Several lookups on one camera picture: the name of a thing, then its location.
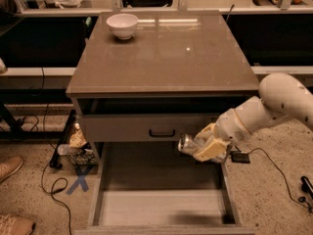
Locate wire basket with snacks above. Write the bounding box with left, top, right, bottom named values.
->
left=57, top=122, right=98, bottom=165

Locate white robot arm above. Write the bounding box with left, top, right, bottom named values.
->
left=193, top=73, right=313, bottom=162

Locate black floor cable left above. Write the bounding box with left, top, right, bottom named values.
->
left=40, top=67, right=73, bottom=235

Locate open grey lower drawer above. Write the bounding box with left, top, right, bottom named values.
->
left=74, top=142, right=256, bottom=235

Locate grey drawer cabinet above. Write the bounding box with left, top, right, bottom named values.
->
left=66, top=10, right=264, bottom=162

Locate silver blue redbull can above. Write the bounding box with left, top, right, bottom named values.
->
left=178, top=134, right=203, bottom=156

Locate black cable right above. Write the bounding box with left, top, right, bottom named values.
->
left=234, top=142, right=313, bottom=213

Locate black device on floor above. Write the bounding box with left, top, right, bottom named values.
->
left=300, top=176, right=313, bottom=199

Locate tan shoe lower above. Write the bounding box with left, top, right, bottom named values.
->
left=0, top=214, right=35, bottom=235

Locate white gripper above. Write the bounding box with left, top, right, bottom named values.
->
left=193, top=109, right=251, bottom=163

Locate black drawer handle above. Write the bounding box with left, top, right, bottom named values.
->
left=149, top=129, right=176, bottom=138

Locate black foot pedal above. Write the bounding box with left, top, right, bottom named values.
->
left=231, top=151, right=250, bottom=164

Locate grey top drawer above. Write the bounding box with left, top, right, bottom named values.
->
left=77, top=114, right=217, bottom=142

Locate white ceramic bowl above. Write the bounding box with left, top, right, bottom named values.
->
left=107, top=13, right=138, bottom=40

